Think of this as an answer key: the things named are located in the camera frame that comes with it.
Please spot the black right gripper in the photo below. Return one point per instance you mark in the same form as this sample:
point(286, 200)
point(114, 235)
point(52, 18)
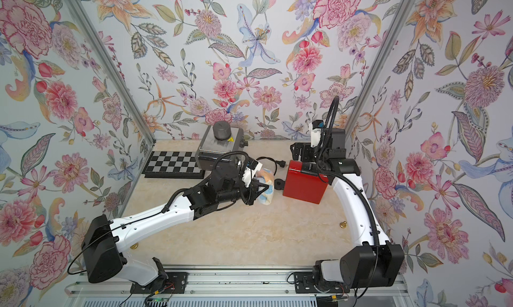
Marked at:
point(307, 149)

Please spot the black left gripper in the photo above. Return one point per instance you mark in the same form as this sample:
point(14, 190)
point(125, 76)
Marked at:
point(253, 193)

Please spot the red capsule coffee machine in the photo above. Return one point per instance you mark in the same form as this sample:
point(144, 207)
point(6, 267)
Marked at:
point(303, 182)

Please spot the grey steel coffee machine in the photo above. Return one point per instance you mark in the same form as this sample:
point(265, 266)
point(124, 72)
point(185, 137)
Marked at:
point(218, 139)

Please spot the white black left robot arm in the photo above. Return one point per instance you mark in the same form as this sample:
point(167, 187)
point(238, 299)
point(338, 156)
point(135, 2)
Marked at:
point(105, 247)

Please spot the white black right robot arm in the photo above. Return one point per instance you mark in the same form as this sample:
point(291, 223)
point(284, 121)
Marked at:
point(373, 261)

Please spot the black white checkerboard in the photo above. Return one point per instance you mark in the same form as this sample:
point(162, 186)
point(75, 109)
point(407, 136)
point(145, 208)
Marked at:
point(172, 165)

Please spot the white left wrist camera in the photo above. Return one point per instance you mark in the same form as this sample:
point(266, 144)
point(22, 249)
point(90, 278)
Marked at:
point(250, 170)

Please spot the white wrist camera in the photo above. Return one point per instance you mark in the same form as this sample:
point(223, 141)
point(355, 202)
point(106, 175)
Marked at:
point(250, 170)
point(315, 129)

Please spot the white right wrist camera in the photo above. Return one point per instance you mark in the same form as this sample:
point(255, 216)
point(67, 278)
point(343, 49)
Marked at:
point(315, 129)

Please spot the aluminium front frame rail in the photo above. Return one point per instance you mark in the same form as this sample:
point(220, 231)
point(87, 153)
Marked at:
point(212, 281)

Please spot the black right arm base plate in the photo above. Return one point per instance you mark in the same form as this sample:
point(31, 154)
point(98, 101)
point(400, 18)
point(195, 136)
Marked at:
point(307, 283)

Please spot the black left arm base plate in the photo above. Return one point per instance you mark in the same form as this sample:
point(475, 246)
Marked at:
point(174, 284)

